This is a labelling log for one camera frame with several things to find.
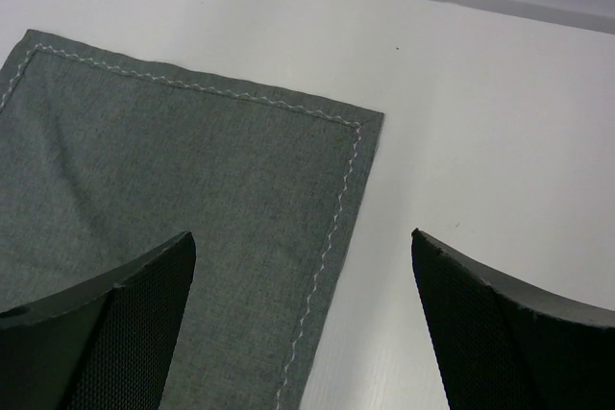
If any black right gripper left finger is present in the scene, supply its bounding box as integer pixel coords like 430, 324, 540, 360
1, 231, 195, 409

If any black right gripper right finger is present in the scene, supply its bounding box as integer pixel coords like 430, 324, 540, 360
411, 229, 614, 409

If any grey cloth napkin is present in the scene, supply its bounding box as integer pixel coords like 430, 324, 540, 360
1, 30, 384, 409

